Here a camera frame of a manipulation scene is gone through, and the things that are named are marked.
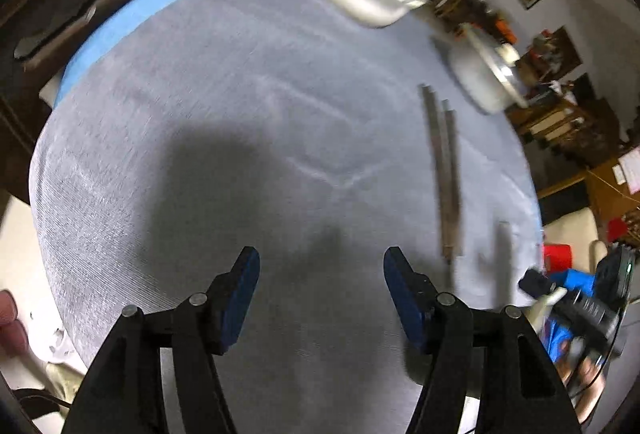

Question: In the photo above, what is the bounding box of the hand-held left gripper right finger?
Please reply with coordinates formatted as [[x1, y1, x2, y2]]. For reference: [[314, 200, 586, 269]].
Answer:
[[382, 246, 583, 434]]

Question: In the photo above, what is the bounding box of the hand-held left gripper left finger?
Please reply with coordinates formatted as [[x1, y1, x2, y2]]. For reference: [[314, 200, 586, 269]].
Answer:
[[61, 246, 262, 434]]

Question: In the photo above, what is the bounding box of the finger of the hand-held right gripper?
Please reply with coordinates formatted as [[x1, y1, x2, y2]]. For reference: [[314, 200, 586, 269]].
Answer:
[[518, 268, 553, 301]]

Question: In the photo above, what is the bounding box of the grey metal chopstick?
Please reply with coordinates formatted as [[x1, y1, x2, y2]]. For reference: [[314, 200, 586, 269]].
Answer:
[[497, 220, 512, 275], [441, 100, 463, 265]]

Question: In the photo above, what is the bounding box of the wooden chopsticks pair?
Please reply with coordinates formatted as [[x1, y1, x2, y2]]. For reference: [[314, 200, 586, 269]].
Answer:
[[421, 84, 450, 261]]

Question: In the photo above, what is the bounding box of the person's right forearm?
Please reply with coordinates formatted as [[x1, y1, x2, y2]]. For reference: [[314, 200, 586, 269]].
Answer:
[[557, 336, 611, 422]]

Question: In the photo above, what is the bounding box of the red plastic chair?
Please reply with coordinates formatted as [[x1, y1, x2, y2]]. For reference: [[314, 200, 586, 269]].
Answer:
[[542, 243, 576, 272]]

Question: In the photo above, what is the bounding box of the cream bench cushion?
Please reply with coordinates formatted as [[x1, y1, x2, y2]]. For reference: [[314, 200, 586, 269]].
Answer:
[[542, 208, 608, 272]]

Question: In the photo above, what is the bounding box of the brown wooden cabinet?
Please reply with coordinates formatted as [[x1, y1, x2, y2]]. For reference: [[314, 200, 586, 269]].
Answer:
[[505, 74, 640, 225]]

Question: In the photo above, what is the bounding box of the grey tablecloth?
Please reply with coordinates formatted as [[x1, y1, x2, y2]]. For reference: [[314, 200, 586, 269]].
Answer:
[[28, 0, 546, 434]]

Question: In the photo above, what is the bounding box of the metal pot lid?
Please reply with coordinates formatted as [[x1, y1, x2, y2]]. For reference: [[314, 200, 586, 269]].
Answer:
[[465, 24, 531, 109]]

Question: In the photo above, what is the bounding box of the metal pot with lid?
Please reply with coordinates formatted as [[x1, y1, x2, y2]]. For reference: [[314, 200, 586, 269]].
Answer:
[[447, 24, 531, 115]]

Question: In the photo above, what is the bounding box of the blue table cover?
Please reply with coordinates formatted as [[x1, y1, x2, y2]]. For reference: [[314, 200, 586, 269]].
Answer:
[[54, 0, 236, 107]]

